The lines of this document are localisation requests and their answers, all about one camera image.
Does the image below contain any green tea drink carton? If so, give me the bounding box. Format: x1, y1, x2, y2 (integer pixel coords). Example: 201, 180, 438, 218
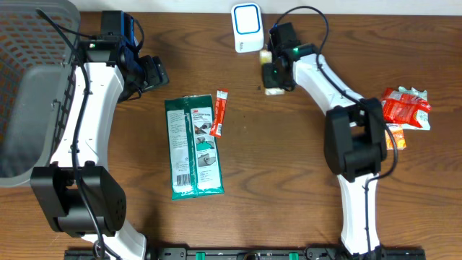
259, 49, 284, 96

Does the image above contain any red Nestle sachet stick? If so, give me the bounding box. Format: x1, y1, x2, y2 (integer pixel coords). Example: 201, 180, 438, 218
210, 89, 229, 138

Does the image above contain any green 3M gloves pack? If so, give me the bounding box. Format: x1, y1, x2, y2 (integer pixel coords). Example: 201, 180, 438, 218
165, 95, 225, 200

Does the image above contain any red snack bag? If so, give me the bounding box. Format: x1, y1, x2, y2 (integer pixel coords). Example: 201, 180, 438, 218
381, 88, 432, 128

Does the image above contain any orange Kleenex tissue pack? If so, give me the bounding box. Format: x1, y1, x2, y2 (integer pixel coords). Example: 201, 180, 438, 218
385, 123, 406, 150

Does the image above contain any mint green wipes pack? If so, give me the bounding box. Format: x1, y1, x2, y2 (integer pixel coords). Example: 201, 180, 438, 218
398, 85, 432, 131

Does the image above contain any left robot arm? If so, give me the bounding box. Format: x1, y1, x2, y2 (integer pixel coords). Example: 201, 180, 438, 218
30, 40, 169, 259

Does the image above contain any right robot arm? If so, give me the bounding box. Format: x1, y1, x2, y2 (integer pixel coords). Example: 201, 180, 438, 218
260, 45, 387, 259

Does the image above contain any white barcode scanner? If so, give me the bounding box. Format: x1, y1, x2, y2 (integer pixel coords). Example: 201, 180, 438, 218
230, 2, 264, 53

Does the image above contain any grey plastic basket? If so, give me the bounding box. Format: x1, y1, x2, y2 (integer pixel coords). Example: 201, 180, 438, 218
1, 0, 80, 187

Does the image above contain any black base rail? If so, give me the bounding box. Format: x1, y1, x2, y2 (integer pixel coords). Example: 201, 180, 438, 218
64, 246, 427, 260

